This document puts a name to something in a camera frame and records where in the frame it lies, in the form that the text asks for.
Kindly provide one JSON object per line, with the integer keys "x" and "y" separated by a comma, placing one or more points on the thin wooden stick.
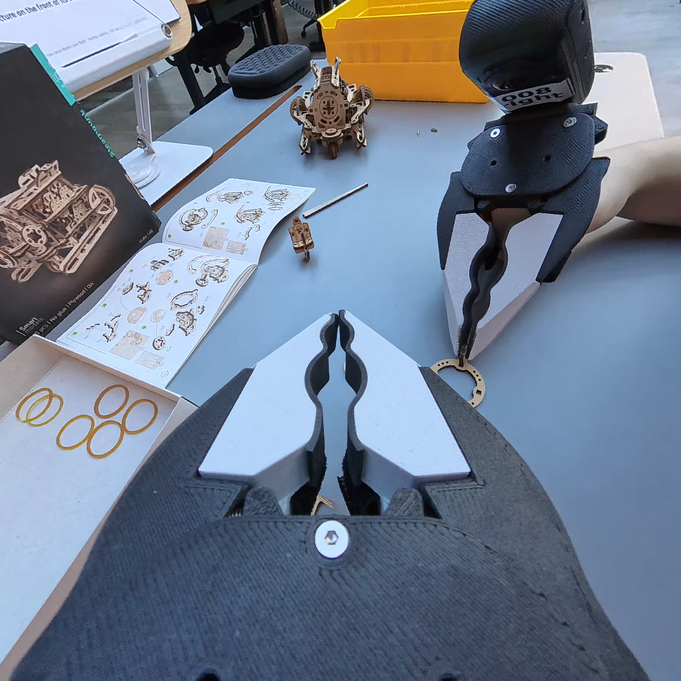
{"x": 335, "y": 200}

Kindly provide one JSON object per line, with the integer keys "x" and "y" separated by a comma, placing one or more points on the small wooden model subassembly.
{"x": 300, "y": 234}

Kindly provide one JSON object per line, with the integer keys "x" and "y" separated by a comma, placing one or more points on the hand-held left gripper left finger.
{"x": 260, "y": 425}

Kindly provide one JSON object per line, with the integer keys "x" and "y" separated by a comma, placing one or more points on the person's right forearm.
{"x": 638, "y": 181}

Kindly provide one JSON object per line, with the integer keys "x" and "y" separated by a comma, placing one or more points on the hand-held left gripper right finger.
{"x": 404, "y": 425}

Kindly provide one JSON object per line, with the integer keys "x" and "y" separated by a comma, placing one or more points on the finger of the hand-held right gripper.
{"x": 526, "y": 266}
{"x": 457, "y": 260}

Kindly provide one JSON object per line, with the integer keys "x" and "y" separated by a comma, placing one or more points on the white board with printed paper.
{"x": 106, "y": 37}

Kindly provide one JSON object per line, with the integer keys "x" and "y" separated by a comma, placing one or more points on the group of yellow rubber bands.
{"x": 90, "y": 435}

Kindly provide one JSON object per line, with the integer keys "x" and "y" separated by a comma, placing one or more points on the white cardboard box tray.
{"x": 53, "y": 505}

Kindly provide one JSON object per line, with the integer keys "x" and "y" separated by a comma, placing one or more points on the assembled wooden model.
{"x": 330, "y": 111}

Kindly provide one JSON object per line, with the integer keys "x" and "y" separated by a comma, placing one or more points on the white rounded board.
{"x": 633, "y": 96}

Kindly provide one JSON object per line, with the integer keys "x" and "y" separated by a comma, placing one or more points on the open instruction booklet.
{"x": 159, "y": 319}

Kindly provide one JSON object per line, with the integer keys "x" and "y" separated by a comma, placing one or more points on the small curved wooden part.
{"x": 322, "y": 503}

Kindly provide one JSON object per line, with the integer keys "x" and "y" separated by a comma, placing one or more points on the black perforated armrest pad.
{"x": 266, "y": 69}

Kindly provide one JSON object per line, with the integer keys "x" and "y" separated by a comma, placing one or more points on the yellow plastic bin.
{"x": 404, "y": 64}

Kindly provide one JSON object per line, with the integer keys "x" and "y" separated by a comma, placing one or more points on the black office chair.
{"x": 207, "y": 48}

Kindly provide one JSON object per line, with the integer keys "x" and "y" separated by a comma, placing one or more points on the black model kit box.
{"x": 64, "y": 159}

